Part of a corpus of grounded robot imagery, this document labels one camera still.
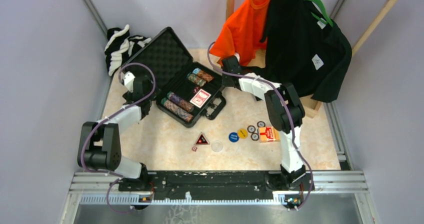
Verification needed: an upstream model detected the aluminium frame rail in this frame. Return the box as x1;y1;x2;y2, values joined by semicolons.
60;170;380;224

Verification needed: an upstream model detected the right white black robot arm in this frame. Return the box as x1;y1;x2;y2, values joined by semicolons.
221;55;306;190

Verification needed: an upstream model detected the orange boxed card deck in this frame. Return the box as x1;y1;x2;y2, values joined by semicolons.
258;126;281;143

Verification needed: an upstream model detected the blue orange chip stack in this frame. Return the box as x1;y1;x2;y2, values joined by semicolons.
160;98;194;122

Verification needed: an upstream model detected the blue small blind button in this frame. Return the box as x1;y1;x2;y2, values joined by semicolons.
228;132;240;143

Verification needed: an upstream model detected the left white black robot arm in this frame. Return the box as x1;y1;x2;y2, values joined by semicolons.
77;72;157;191

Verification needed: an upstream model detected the red playing card deck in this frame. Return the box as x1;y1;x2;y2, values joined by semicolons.
189;89;211;109

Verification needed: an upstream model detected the black poker set case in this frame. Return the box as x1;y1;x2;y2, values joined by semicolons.
123;27;226;128

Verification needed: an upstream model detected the black t-shirt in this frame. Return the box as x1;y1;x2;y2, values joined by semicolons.
244;0;352;103

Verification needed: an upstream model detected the purple black chip stack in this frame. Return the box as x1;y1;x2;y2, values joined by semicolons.
166;91;194;113

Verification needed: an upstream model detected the wooden clothes rack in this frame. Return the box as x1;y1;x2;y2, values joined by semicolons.
224;0;406;119

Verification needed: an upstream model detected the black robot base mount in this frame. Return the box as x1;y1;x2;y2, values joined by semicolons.
118;170;310;201

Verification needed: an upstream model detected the red yellow chip stack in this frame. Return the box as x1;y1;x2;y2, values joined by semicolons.
192;68;214;82

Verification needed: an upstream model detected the yellow big blind button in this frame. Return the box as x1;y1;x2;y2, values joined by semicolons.
237;128;249;139

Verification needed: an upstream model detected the green orange chip stack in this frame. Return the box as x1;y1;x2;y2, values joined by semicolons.
186;73;207;87

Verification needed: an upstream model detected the black red triangle token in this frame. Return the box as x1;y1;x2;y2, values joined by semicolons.
194;132;211;146

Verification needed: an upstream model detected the orange black 100 chip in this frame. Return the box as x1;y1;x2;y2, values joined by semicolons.
257;120;266;128
250;133;260;141
247;125;256;134

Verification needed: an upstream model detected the clear dealer button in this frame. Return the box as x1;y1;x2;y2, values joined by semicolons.
211;141;224;153

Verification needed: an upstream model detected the green clothes hanger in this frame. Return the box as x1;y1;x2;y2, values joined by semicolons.
304;0;334;27

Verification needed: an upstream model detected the orange t-shirt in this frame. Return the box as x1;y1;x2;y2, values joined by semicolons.
209;0;270;66

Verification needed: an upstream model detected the black white striped cloth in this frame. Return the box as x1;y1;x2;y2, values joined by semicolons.
104;24;152;77

